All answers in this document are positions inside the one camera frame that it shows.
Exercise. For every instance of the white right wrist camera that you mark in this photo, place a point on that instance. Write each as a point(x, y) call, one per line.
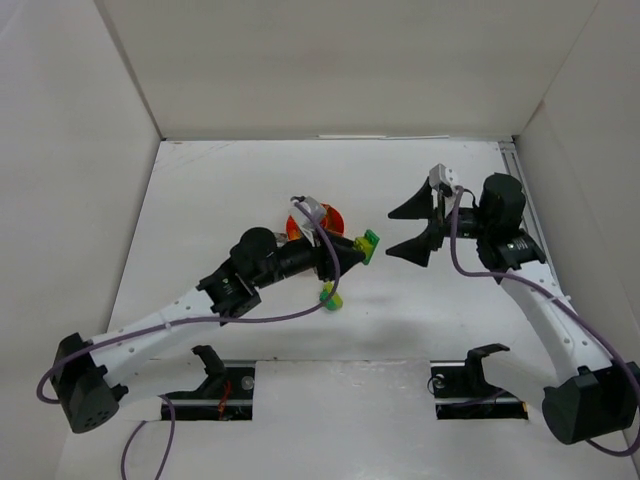
point(443, 180)

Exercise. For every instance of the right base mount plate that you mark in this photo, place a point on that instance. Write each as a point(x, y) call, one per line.
point(457, 399)

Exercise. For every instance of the base mount plate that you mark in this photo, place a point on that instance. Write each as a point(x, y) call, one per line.
point(457, 399)
point(223, 399)

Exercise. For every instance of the green curved lego brick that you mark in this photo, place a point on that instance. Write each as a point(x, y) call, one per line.
point(326, 293)

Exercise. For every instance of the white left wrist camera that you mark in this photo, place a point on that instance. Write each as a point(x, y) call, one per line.
point(307, 214)

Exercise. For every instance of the lime sloped lego brick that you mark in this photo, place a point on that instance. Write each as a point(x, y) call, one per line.
point(334, 303)

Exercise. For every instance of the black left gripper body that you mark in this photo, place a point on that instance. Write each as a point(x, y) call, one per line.
point(325, 257)

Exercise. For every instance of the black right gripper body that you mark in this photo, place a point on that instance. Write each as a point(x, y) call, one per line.
point(440, 223)

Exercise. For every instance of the aluminium rail right side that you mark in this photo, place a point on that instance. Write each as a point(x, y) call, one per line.
point(531, 223)

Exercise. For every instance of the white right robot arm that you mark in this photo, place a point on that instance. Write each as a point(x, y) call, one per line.
point(593, 391)

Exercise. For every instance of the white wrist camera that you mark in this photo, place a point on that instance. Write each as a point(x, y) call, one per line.
point(443, 180)
point(307, 214)

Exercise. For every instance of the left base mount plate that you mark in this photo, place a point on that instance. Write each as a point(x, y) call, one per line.
point(223, 399)

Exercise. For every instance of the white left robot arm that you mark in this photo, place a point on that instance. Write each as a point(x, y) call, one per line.
point(93, 378)

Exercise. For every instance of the dark green lego plate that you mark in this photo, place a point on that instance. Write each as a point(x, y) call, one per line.
point(374, 239)

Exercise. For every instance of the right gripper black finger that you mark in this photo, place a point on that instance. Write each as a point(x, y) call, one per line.
point(418, 207)
point(418, 250)

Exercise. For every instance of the lime square lego brick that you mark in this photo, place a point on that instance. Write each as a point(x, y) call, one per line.
point(364, 245)

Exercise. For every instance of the orange round divided container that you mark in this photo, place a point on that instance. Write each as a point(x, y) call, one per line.
point(333, 222)

